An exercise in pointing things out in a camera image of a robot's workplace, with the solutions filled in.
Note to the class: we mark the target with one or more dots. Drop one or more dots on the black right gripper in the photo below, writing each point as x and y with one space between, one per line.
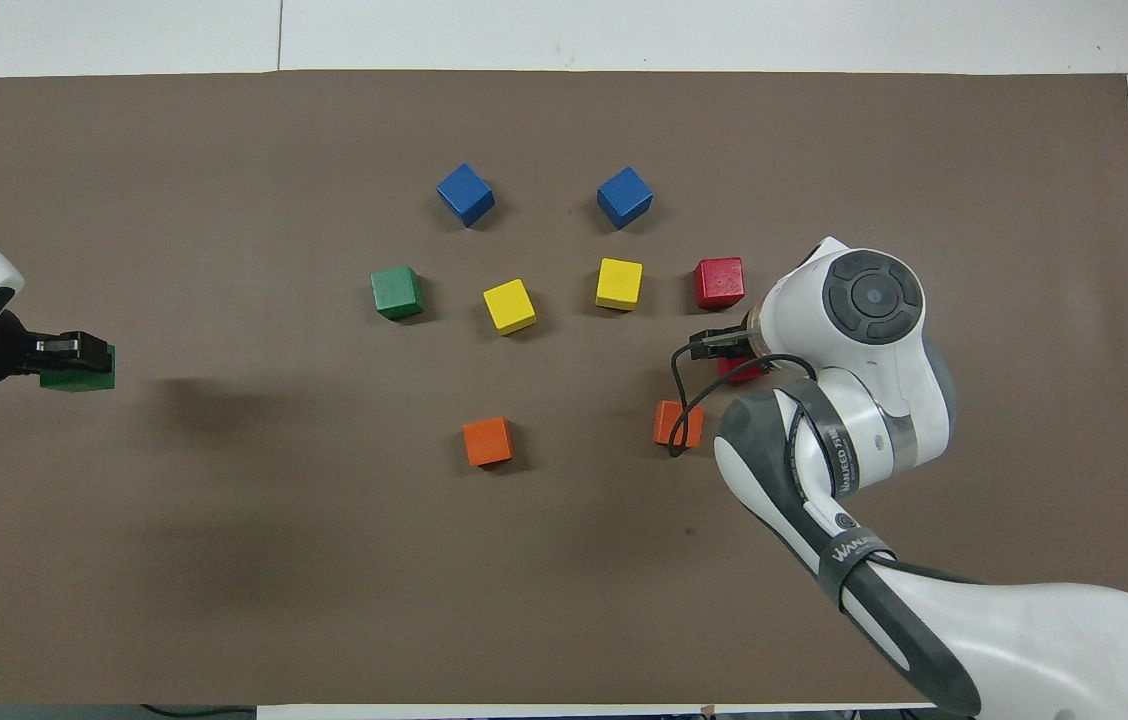
750 340

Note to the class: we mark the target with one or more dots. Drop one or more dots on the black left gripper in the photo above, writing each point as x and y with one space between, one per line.
9 355

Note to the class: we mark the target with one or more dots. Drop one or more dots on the green wooden block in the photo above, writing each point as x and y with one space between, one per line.
74 382
396 292

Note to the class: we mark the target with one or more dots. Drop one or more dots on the red wooden block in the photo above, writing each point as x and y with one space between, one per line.
742 373
719 284

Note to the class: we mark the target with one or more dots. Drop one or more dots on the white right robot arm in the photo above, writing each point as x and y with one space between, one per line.
1024 630

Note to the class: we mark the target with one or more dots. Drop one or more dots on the orange wooden block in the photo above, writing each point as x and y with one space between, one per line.
487 441
681 420

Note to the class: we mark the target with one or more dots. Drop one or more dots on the yellow wooden block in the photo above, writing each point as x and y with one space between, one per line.
509 306
618 284

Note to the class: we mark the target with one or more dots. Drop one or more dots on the blue wooden block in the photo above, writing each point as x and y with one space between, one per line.
465 195
624 198

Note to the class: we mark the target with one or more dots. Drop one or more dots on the brown paper mat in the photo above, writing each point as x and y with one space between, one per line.
224 550

